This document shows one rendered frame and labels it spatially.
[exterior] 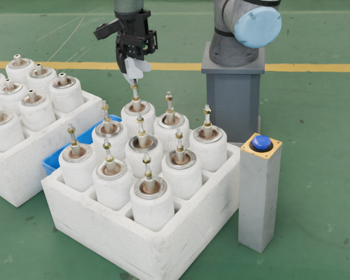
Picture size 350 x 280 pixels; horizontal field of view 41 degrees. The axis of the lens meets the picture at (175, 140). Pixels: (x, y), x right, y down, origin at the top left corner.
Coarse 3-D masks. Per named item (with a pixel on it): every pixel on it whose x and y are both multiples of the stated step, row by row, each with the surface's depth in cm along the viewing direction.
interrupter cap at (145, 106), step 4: (128, 104) 132; (132, 104) 132; (144, 104) 132; (148, 104) 132; (124, 108) 131; (128, 108) 131; (132, 108) 131; (144, 108) 130; (148, 108) 130; (128, 112) 129; (132, 112) 129; (136, 112) 129; (140, 112) 129; (144, 112) 128
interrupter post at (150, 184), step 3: (144, 177) 103; (153, 177) 103; (144, 180) 102; (147, 180) 102; (150, 180) 102; (153, 180) 102; (147, 183) 102; (150, 183) 102; (153, 183) 103; (147, 186) 103; (150, 186) 103; (153, 186) 103; (147, 189) 104; (150, 189) 103; (153, 189) 104
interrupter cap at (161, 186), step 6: (138, 180) 106; (156, 180) 106; (162, 180) 106; (138, 186) 105; (144, 186) 105; (156, 186) 105; (162, 186) 104; (138, 192) 103; (144, 192) 103; (150, 192) 103; (156, 192) 103; (162, 192) 102; (144, 198) 101; (150, 198) 101
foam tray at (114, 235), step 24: (48, 192) 120; (72, 192) 115; (216, 192) 116; (72, 216) 119; (96, 216) 111; (120, 216) 108; (192, 216) 109; (216, 216) 121; (96, 240) 118; (120, 240) 110; (144, 240) 102; (168, 240) 103; (192, 240) 113; (120, 264) 117; (144, 264) 109; (168, 264) 107
